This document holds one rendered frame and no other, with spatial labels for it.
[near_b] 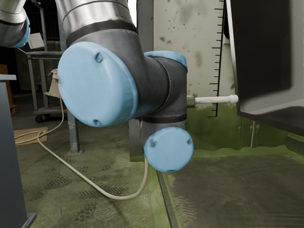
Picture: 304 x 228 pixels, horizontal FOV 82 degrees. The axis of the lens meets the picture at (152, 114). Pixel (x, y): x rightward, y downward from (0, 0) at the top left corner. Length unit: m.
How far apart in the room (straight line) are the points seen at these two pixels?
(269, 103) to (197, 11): 0.77
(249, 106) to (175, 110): 0.65
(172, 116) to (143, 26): 1.04
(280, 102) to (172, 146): 0.79
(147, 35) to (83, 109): 1.12
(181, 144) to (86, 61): 0.21
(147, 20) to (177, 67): 1.02
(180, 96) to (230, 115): 1.18
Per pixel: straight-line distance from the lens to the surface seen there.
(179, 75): 0.31
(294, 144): 1.79
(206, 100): 0.70
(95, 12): 0.22
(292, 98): 1.08
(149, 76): 0.22
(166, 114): 0.31
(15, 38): 0.88
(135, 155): 1.38
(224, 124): 1.48
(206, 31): 1.40
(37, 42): 3.19
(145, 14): 1.33
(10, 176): 0.88
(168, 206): 0.93
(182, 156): 0.33
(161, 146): 0.31
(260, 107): 0.97
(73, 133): 1.61
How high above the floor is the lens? 0.62
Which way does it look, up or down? 11 degrees down
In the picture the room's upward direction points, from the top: straight up
